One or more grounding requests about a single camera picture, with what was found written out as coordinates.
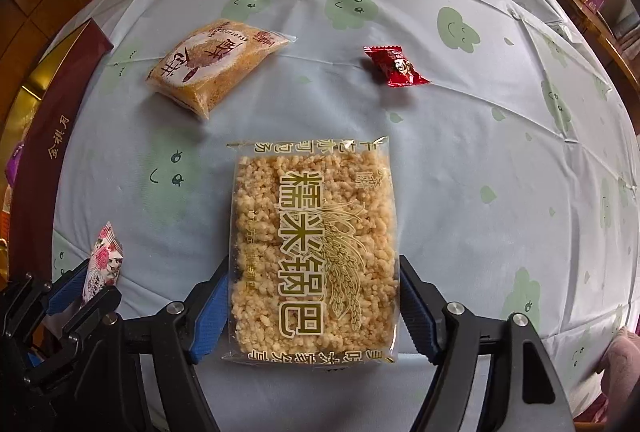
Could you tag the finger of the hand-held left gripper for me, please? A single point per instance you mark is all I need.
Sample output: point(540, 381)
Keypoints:
point(67, 287)
point(95, 309)

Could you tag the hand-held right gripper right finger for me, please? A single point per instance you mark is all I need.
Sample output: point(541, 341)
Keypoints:
point(422, 312)

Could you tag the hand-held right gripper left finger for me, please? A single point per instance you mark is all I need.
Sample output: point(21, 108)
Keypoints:
point(210, 312)

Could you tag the pink floral candy packet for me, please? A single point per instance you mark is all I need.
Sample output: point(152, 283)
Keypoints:
point(102, 262)

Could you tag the puffed rice crisp packet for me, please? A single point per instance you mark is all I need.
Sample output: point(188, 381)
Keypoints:
point(310, 252)

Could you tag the purple snack packet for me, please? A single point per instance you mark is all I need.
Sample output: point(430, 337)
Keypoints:
point(15, 162)

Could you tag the maroon gift box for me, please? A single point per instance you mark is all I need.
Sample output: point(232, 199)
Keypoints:
point(55, 137)

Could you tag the cloud print tablecloth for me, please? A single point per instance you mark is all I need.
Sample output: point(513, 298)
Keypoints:
point(475, 187)

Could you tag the small red candy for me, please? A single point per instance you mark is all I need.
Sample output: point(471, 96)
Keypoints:
point(397, 65)

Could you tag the wooden side table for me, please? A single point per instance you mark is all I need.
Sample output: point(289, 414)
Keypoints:
point(600, 37)

